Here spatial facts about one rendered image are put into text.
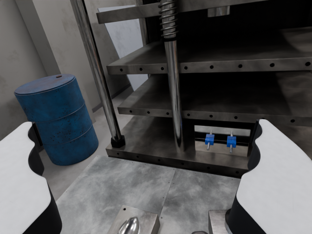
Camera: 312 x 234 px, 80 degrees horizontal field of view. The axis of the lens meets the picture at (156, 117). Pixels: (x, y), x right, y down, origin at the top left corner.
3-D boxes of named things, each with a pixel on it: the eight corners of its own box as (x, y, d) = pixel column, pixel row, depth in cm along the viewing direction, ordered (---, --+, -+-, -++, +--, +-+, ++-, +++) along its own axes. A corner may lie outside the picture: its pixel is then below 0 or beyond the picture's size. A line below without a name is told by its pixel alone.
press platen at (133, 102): (351, 129, 76) (356, 119, 74) (118, 114, 116) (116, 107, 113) (301, 72, 135) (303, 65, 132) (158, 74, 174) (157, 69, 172)
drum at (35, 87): (79, 132, 299) (54, 71, 251) (109, 140, 266) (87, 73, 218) (40, 158, 252) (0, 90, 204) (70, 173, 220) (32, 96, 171)
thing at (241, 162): (370, 198, 78) (377, 188, 75) (107, 155, 125) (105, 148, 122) (308, 105, 144) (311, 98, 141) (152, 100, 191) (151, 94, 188)
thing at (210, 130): (246, 157, 98) (250, 129, 90) (195, 150, 108) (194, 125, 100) (243, 111, 138) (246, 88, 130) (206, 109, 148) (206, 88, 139)
